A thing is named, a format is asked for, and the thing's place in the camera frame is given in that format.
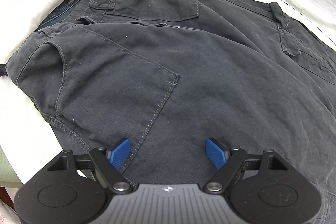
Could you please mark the black trousers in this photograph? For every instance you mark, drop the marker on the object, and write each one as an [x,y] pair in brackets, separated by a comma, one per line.
[168,74]

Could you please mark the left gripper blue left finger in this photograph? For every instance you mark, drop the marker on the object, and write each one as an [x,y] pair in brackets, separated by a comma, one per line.
[118,153]

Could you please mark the blue folded jeans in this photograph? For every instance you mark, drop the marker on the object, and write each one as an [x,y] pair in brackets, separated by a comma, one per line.
[58,14]

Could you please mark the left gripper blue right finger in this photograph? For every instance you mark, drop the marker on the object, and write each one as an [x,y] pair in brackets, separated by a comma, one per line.
[217,153]

